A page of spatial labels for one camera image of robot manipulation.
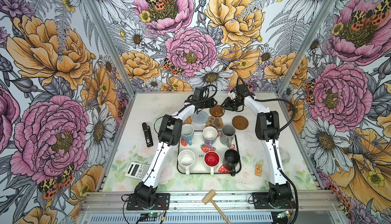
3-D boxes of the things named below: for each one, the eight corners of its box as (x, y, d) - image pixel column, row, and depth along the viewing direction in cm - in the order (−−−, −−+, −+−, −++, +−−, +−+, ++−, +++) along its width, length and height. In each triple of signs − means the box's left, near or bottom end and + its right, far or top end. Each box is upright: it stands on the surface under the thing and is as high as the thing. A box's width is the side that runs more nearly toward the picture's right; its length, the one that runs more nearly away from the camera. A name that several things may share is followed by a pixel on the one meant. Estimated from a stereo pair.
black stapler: (148, 147, 94) (145, 143, 90) (144, 127, 103) (141, 123, 99) (154, 145, 95) (152, 141, 91) (149, 125, 104) (147, 121, 100)
